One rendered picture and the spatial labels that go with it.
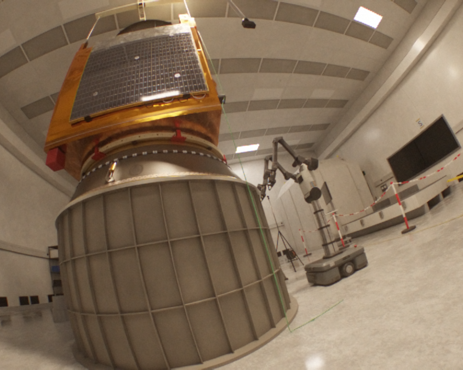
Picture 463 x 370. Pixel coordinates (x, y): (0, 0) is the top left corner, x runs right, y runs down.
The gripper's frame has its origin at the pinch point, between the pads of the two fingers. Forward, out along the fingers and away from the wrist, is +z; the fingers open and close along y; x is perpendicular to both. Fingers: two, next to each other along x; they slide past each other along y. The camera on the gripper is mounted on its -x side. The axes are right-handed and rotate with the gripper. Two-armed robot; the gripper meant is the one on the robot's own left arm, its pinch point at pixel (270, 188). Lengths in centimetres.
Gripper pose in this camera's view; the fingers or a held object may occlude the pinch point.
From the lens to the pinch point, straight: 227.6
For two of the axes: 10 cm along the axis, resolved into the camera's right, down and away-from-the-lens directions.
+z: -2.6, 8.9, -3.8
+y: 0.9, -3.7, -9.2
